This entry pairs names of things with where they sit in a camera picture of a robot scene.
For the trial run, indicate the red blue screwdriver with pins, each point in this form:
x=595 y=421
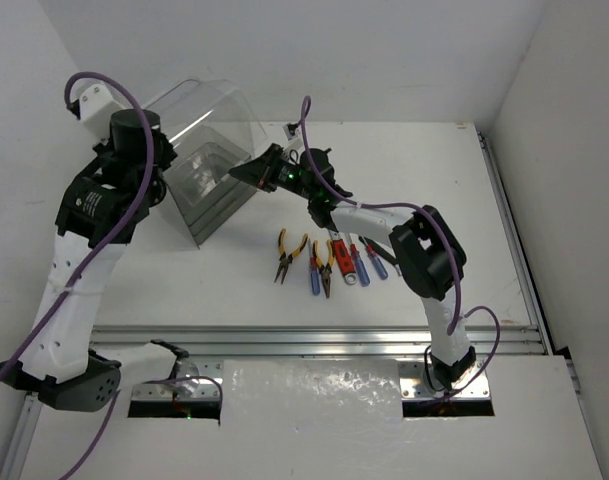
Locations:
x=375 y=259
x=361 y=271
x=313 y=271

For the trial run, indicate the aluminium frame rail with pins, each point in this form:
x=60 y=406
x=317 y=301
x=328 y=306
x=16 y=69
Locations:
x=314 y=388

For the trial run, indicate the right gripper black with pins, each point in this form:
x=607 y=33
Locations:
x=261 y=170

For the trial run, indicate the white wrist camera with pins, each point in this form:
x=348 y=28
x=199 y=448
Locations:
x=292 y=131
x=94 y=108

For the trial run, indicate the yellow black long-nose pliers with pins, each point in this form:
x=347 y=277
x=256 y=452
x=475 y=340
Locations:
x=324 y=267

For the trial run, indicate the black handled adjustable wrench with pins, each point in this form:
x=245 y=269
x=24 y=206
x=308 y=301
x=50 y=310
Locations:
x=391 y=259

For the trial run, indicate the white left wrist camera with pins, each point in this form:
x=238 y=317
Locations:
x=94 y=108

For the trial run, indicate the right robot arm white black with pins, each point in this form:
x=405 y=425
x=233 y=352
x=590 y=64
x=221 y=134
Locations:
x=431 y=260

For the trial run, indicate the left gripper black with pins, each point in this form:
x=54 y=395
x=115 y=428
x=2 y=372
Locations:
x=163 y=153

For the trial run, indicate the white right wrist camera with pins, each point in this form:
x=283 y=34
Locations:
x=292 y=131

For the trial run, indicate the red handled adjustable wrench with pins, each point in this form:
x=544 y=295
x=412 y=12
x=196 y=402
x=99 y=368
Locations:
x=343 y=258

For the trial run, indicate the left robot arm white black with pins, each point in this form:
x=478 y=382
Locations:
x=95 y=222

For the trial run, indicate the yellow black needle-nose pliers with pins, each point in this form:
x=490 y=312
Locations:
x=286 y=257

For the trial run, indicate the clear stacked plastic container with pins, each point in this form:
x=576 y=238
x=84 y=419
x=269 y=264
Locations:
x=199 y=182

